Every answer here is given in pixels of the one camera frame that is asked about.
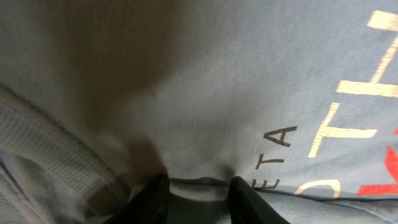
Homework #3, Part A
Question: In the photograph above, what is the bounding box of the light blue printed t-shirt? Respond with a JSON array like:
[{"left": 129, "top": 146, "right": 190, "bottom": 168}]
[{"left": 1, "top": 1, "right": 397, "bottom": 223}]

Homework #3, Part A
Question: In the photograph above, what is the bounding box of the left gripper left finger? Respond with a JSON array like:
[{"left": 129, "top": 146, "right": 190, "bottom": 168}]
[{"left": 103, "top": 174, "right": 170, "bottom": 224}]

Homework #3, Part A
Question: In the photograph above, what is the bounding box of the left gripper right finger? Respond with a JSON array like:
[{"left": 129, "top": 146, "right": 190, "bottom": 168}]
[{"left": 228, "top": 176, "right": 289, "bottom": 224}]

